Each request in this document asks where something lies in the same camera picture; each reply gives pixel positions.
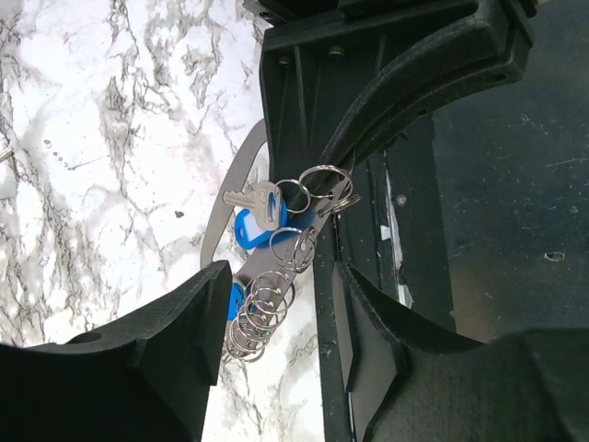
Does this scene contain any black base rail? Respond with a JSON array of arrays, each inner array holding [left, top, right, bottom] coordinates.
[[316, 1, 588, 441]]

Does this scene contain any blue key tag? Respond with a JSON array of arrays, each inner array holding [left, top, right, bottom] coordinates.
[[225, 279, 248, 332]]

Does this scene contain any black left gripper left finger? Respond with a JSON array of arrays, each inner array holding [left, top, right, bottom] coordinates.
[[1, 261, 232, 441]]

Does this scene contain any silver key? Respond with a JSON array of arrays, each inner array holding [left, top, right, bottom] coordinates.
[[222, 180, 283, 230]]

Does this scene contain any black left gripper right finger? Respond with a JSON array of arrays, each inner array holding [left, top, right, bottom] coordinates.
[[332, 263, 588, 441]]

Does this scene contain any black tag key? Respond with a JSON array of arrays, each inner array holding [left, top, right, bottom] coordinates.
[[0, 147, 13, 161]]

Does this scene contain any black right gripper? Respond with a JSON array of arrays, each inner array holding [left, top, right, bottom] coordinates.
[[260, 1, 537, 180]]

